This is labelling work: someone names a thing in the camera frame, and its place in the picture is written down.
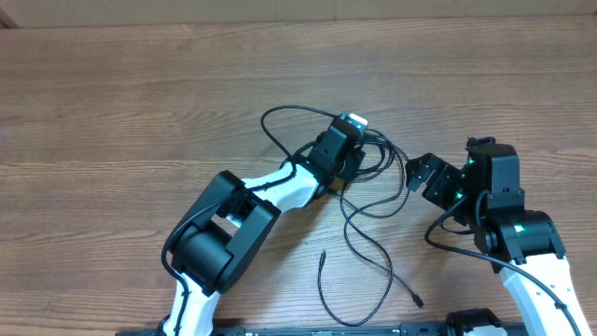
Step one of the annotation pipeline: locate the black cable bundle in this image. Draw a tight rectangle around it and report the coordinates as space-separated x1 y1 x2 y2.
316 128 425 328

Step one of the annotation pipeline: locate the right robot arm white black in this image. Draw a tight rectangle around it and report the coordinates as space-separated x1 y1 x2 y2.
405 137 591 335

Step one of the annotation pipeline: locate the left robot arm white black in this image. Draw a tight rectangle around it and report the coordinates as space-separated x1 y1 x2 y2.
157 113 368 335

